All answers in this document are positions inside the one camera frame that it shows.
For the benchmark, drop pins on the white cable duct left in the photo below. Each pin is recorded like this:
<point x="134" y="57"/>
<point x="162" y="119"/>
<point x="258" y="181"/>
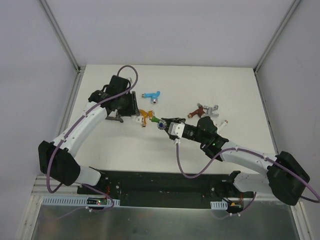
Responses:
<point x="79" y="201"/>

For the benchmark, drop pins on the aluminium frame post right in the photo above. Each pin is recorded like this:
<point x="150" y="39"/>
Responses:
<point x="276" y="35"/>

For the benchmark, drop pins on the yellow faucet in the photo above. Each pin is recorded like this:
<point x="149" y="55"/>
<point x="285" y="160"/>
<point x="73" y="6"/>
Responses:
<point x="146" y="115"/>

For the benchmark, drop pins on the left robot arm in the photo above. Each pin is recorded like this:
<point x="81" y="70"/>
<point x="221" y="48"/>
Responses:
<point x="57" y="158"/>

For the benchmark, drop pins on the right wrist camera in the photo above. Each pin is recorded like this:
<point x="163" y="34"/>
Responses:
<point x="175" y="129"/>

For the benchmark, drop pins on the white cable duct right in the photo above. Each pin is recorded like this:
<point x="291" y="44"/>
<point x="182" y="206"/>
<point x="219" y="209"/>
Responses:
<point x="219" y="205"/>

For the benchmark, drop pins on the aluminium frame post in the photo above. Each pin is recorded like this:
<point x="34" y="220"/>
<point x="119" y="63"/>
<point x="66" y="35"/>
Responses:
<point x="276" y="35"/>
<point x="60" y="36"/>

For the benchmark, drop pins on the dark grey faucet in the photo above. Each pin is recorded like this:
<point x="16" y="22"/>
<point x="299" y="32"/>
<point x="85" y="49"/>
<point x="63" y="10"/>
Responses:
<point x="117" y="117"/>

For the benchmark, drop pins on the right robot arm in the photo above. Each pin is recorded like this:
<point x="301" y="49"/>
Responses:
<point x="277" y="174"/>

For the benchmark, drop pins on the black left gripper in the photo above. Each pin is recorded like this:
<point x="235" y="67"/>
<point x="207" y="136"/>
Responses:
<point x="134" y="103"/>

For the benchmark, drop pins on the white faucet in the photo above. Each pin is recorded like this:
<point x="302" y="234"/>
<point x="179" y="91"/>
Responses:
<point x="222" y="125"/>

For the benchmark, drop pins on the green faucet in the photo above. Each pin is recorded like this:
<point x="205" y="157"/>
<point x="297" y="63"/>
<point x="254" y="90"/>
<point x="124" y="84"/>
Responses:
<point x="157" y="121"/>

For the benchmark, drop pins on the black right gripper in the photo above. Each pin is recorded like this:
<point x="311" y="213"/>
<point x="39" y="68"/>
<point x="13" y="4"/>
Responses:
<point x="177" y="138"/>

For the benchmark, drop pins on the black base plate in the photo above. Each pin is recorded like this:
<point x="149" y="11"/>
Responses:
<point x="168" y="190"/>

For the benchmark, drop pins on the brown faucet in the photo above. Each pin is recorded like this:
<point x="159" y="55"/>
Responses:
<point x="200" y="112"/>

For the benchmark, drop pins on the white cable duct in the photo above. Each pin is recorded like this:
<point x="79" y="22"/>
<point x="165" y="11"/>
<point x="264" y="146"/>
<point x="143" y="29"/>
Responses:
<point x="219" y="205"/>
<point x="79" y="201"/>

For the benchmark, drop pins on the aluminium frame post left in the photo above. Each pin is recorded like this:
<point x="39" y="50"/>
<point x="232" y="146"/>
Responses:
<point x="60" y="36"/>

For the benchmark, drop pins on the blue faucet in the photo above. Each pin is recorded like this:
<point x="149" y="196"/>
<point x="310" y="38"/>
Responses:
<point x="153" y="96"/>

